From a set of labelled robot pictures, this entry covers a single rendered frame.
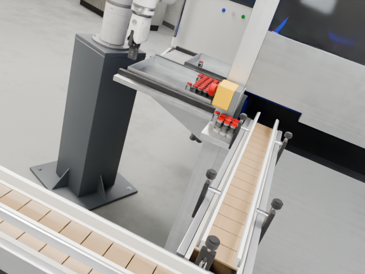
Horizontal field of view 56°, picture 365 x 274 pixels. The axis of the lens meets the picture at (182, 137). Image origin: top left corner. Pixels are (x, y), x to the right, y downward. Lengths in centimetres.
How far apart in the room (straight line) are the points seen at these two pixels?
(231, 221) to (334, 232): 71
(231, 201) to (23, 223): 40
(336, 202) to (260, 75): 50
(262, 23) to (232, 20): 107
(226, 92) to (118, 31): 79
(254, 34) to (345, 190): 58
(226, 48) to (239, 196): 153
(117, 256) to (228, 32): 179
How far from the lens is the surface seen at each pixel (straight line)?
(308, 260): 143
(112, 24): 170
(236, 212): 71
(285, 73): 112
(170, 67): 155
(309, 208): 130
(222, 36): 218
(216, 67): 181
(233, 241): 65
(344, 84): 113
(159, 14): 622
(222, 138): 108
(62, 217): 59
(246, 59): 112
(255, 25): 111
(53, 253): 55
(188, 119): 133
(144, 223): 199
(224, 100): 107
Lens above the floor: 134
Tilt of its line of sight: 27 degrees down
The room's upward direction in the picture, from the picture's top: 19 degrees clockwise
